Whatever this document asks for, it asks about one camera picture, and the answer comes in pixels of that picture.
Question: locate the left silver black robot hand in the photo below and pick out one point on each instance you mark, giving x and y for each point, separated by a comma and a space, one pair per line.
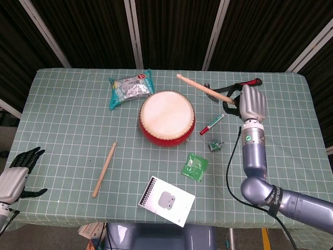
11, 182

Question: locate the white table leg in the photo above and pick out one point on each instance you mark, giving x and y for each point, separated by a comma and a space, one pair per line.
232, 239

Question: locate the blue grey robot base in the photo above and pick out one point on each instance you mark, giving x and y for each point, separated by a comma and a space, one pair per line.
161, 238

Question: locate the white earbuds box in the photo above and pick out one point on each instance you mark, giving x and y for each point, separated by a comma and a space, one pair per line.
169, 205

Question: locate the green white red marker pen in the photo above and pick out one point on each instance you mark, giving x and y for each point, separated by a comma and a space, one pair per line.
212, 124

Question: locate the red drum with white skin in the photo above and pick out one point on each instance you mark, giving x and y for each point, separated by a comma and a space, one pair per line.
166, 114

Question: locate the white partition post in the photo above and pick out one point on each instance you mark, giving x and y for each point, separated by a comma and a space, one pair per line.
9, 108
330, 150
45, 34
134, 34
312, 45
216, 34

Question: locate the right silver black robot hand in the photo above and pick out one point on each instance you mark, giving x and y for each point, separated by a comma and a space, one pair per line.
253, 104

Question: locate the small green circuit part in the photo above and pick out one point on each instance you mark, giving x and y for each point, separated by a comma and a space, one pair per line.
214, 146

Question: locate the wooden drumstick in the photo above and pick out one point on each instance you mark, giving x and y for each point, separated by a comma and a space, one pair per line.
104, 170
203, 88

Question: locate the white printed cardboard box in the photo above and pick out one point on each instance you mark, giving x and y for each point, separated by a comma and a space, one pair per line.
91, 230

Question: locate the teal silver snack packet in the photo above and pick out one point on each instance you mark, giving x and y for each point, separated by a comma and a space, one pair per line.
130, 88

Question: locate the green foil sachet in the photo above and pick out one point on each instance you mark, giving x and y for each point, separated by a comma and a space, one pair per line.
194, 166

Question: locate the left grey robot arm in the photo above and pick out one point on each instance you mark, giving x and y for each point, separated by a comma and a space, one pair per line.
2, 213

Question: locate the green checked tablecloth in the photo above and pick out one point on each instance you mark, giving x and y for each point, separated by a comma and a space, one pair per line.
65, 117

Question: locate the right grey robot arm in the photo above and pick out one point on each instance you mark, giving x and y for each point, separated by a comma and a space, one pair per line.
255, 156

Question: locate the black red claw hammer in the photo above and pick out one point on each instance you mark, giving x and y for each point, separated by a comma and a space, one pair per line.
256, 82

